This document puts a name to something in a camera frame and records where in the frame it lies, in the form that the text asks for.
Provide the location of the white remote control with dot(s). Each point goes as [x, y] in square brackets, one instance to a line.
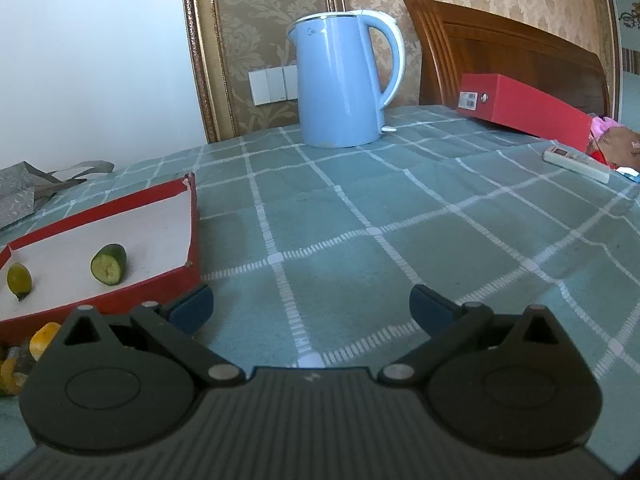
[575, 162]

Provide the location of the pink cloth bundle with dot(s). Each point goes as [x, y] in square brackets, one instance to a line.
[612, 137]

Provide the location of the red cardboard box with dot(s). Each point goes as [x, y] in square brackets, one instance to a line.
[530, 105]

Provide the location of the green tomato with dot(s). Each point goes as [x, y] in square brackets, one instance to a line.
[19, 280]

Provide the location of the yellow pumpkin chunk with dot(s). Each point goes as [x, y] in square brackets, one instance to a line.
[44, 338]

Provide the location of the dark-skinned squash piece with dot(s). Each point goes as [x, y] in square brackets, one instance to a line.
[11, 377]

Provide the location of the large cucumber piece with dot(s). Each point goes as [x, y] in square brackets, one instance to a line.
[108, 264]

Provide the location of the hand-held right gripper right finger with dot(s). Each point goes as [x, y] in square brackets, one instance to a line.
[430, 306]

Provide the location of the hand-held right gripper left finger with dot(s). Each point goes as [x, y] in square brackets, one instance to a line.
[192, 306]

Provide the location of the white wall switch panel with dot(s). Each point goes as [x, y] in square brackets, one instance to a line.
[272, 85]

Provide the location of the grey patterned tote bag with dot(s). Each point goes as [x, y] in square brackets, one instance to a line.
[30, 190]

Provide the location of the red shallow box tray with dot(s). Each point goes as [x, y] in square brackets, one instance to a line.
[125, 230]

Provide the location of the blue electric kettle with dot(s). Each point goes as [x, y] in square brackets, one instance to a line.
[335, 85]

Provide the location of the wooden bed headboard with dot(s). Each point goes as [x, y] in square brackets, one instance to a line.
[500, 45]

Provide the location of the small blue white packet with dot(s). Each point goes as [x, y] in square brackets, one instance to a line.
[628, 172]

